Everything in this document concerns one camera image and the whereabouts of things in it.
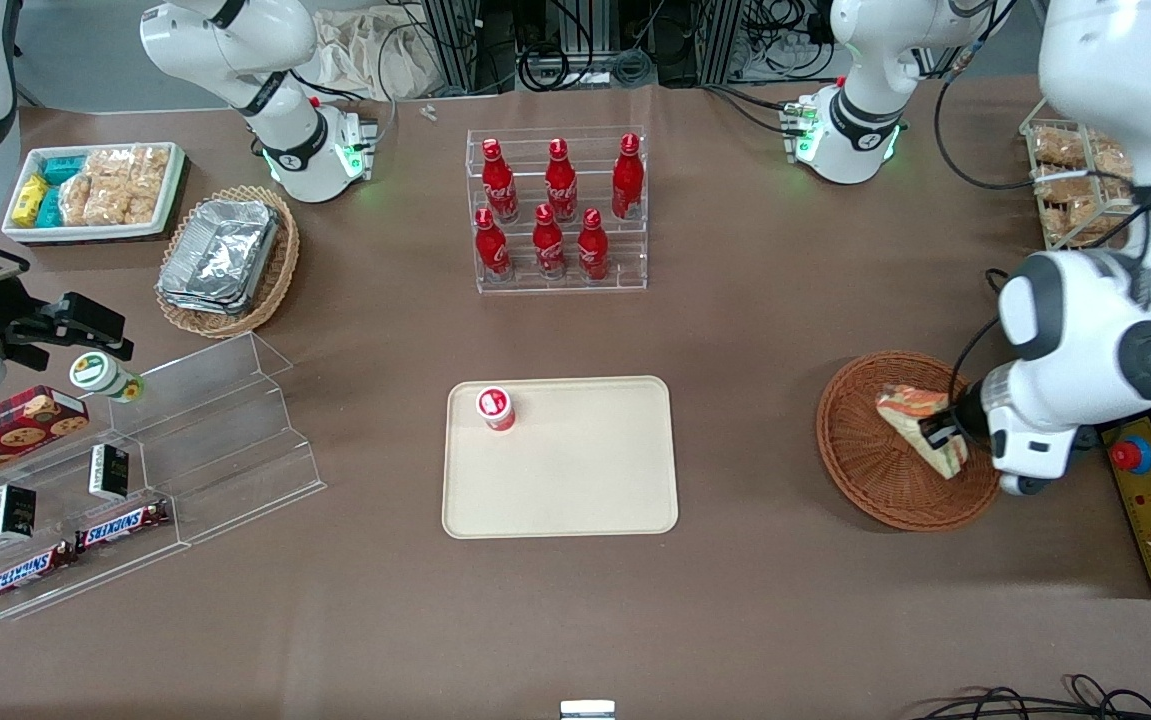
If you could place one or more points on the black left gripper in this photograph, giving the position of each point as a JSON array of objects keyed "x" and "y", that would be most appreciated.
[{"x": 965, "y": 416}]

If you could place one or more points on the triangle sandwich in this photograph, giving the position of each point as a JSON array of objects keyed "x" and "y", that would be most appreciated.
[{"x": 910, "y": 415}]

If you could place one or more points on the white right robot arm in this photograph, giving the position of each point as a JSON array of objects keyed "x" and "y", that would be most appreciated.
[{"x": 285, "y": 140}]

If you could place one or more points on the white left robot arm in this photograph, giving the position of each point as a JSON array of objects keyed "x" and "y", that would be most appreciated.
[{"x": 1095, "y": 320}]

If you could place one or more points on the round brown wicker basket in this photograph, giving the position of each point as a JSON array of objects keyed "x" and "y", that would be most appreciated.
[{"x": 865, "y": 450}]

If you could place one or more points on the white rectangular snack tray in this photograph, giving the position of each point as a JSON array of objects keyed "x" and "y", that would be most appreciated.
[{"x": 170, "y": 195}]

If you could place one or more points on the oval light wicker basket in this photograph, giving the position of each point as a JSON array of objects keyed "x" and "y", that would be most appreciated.
[{"x": 280, "y": 270}]

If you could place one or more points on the cream plastic tray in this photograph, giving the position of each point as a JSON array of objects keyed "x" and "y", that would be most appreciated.
[{"x": 560, "y": 460}]

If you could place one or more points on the green sunflower yogurt cup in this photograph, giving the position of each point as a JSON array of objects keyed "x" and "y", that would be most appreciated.
[{"x": 100, "y": 375}]

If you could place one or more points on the red plaid cookie box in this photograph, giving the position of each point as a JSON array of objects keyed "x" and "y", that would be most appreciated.
[{"x": 5, "y": 430}]

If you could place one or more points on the small black snack box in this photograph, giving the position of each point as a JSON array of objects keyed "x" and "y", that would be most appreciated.
[
  {"x": 109, "y": 472},
  {"x": 12, "y": 511}
]

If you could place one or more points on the teal snack packet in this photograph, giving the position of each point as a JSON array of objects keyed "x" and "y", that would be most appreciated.
[
  {"x": 63, "y": 168},
  {"x": 50, "y": 208}
]

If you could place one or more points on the clear rice cracker pack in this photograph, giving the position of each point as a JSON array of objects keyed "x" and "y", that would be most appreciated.
[
  {"x": 112, "y": 162},
  {"x": 125, "y": 205},
  {"x": 80, "y": 200},
  {"x": 1107, "y": 158},
  {"x": 1057, "y": 146},
  {"x": 153, "y": 165},
  {"x": 1070, "y": 192}
]

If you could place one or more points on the yellow snack packet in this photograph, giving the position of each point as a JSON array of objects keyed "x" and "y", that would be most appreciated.
[{"x": 30, "y": 198}]

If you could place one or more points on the clear acrylic stepped shelf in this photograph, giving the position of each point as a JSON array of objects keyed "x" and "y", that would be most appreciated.
[{"x": 205, "y": 440}]

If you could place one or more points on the silver foil container stack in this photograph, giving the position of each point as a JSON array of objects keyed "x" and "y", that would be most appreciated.
[{"x": 220, "y": 255}]

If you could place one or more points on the Snickers chocolate bar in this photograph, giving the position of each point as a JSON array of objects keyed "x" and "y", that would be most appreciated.
[
  {"x": 30, "y": 573},
  {"x": 122, "y": 526}
]

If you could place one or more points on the clear acrylic bottle rack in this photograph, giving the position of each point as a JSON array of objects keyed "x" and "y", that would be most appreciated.
[{"x": 625, "y": 260}]

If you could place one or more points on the red cola bottle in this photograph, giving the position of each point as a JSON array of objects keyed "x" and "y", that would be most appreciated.
[
  {"x": 592, "y": 248},
  {"x": 500, "y": 185},
  {"x": 627, "y": 180},
  {"x": 548, "y": 243},
  {"x": 561, "y": 185},
  {"x": 491, "y": 248}
]

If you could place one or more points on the white cloth bag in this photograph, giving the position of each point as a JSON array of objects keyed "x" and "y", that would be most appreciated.
[{"x": 375, "y": 55}]

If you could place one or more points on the red yogurt cup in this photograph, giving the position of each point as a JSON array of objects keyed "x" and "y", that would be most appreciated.
[{"x": 496, "y": 408}]

